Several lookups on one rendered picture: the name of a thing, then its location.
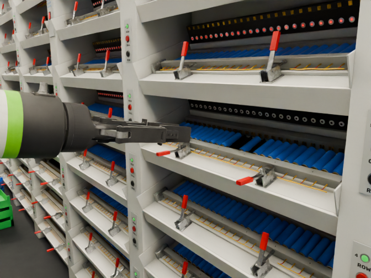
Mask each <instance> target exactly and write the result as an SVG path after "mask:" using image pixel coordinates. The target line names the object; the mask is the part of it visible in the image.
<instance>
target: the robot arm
mask: <svg viewBox="0 0 371 278"><path fill-rule="evenodd" d="M191 129H192V128H191V127H188V126H180V125H179V124H167V123H158V122H147V119H142V122H138V121H123V120H117V119H112V118H105V117H102V116H93V118H92V117H91V113H90V110H89V109H88V107H87V106H85V105H84V104H77V103H66V102H62V101H61V99H60V98H59V97H58V96H57V95H54V94H49V93H47V83H44V82H40V87H39V90H38V92H36V93H34V92H30V93H27V92H17V91H11V90H1V89H0V159H7V158H34V159H35V163H36V164H40V162H41V159H42V158H55V157H57V156H58V155H59V153H60V152H83V151H85V150H86V149H87V147H88V145H89V143H90V141H91V140H98V141H97V142H99V143H109V142H116V143H117V144H121V143H157V144H158V145H160V146H161V145H162V144H163V143H165V142H183V143H189V142H190V134H191Z"/></svg>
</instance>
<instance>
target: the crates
mask: <svg viewBox="0 0 371 278"><path fill-rule="evenodd" d="M1 184H4V182H3V177H0V230H2V229H5V228H8V227H12V226H14V220H13V210H12V205H10V196H9V195H6V194H5V192H4V185H1Z"/></svg>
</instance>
